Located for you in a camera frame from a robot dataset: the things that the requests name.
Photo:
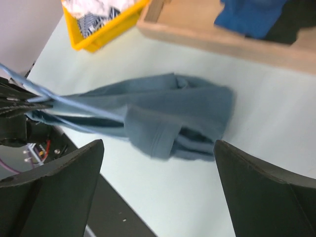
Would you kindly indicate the yellow plastic tray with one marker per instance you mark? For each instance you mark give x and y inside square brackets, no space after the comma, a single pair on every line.
[107,33]

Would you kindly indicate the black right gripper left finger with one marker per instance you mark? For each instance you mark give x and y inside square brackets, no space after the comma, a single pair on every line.
[52,200]

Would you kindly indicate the light blue wire hanger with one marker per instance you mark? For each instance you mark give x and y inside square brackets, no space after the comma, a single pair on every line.
[97,111]

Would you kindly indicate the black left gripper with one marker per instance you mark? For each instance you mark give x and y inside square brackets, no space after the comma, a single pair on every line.
[16,130]

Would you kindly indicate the blue white striped garment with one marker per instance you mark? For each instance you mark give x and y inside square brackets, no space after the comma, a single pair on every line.
[91,23]

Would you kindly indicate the royal blue tank top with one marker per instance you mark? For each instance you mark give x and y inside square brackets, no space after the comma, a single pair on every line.
[253,18]

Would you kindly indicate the wooden clothes rack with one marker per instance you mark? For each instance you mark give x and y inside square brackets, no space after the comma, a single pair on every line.
[191,23]

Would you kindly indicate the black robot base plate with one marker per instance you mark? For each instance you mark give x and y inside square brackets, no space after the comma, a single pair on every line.
[110,215]

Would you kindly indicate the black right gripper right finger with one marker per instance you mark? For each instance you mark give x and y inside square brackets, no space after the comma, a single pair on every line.
[265,200]

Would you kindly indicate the black tank top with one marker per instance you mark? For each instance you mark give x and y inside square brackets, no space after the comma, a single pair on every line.
[296,15]

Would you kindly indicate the grey-blue tank top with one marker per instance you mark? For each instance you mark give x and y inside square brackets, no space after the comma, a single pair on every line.
[174,115]

